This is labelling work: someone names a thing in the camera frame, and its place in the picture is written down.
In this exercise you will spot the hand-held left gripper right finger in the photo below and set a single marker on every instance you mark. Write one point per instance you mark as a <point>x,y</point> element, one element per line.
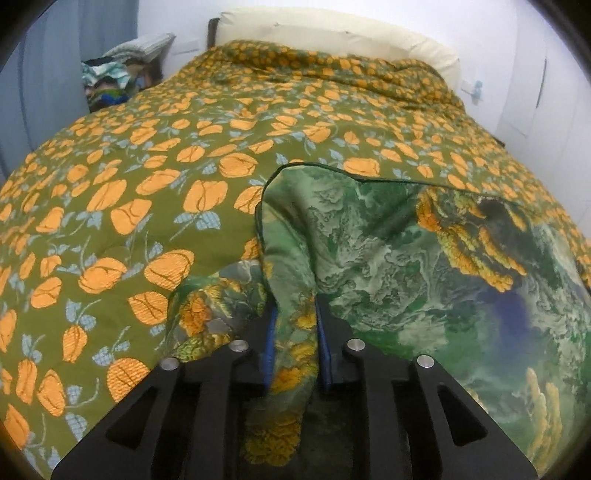
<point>325,350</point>

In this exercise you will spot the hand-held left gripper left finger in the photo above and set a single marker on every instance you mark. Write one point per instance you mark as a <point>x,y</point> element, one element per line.
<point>271,350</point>

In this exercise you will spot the green patterned silk cloth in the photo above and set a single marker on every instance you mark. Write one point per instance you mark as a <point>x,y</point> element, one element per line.
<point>392,258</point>

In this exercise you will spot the pile of mixed clothes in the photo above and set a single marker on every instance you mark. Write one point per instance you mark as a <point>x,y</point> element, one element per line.
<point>111,85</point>

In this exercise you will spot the olive quilt with orange flowers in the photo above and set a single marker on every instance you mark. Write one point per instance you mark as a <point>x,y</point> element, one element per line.
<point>161,152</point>

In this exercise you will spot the cream padded headboard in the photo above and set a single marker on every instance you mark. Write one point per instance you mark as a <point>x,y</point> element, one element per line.
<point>351,37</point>

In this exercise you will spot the folded checked grey cloth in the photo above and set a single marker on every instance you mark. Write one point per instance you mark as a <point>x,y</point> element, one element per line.
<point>143,45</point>

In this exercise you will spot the white wardrobe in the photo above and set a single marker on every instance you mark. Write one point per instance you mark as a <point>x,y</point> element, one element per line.
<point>549,92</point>

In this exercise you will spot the blue-grey curtain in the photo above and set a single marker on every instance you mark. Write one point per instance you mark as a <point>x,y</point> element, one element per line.
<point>41,83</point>

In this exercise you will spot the white wall socket with plug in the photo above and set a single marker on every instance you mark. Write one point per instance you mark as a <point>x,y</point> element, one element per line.
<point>473,88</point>

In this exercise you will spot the white wall switch plate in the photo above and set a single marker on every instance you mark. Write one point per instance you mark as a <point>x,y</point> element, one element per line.
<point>187,46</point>

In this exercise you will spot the dark wooden bed frame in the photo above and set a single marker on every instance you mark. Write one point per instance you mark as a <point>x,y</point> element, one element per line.
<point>213,32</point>

